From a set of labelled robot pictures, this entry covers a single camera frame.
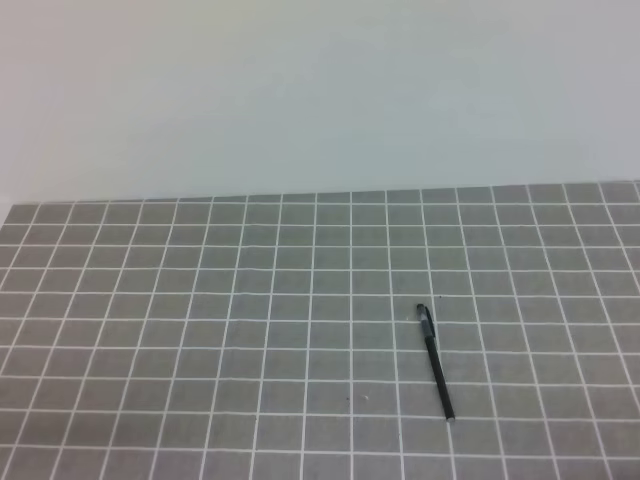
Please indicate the translucent pen cap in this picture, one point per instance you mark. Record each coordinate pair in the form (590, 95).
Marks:
(425, 320)

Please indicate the black pen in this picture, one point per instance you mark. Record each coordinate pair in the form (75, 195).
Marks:
(433, 355)

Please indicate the grey grid tablecloth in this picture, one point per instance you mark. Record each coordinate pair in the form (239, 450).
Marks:
(276, 336)

